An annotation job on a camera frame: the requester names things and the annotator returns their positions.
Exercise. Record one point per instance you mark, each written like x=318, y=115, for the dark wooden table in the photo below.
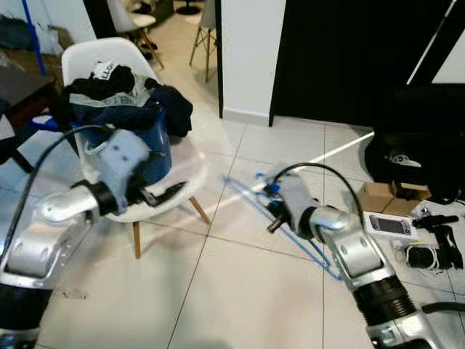
x=22, y=83

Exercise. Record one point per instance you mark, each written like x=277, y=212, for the blue plastic laundry basket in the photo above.
x=160, y=156

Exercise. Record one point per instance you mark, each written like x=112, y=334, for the brown cardboard box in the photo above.
x=374, y=198

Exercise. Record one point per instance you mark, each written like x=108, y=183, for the white box with handheld console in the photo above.
x=391, y=224

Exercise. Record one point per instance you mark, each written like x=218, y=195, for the black door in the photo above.
x=334, y=58

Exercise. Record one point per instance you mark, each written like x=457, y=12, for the white shell chair wooden legs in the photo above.
x=87, y=51

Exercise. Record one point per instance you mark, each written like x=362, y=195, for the blue pole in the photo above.
x=30, y=25

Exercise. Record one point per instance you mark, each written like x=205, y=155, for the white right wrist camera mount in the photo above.
x=298, y=193

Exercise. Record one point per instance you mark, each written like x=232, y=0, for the black round stool base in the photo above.
x=189, y=7

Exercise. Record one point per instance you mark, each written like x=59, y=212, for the dark blue bag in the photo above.
x=16, y=33

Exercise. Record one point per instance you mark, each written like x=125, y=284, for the blue plastic clothes hanger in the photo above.
x=327, y=265

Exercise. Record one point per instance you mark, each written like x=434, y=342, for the black clothes pile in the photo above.
x=174, y=109

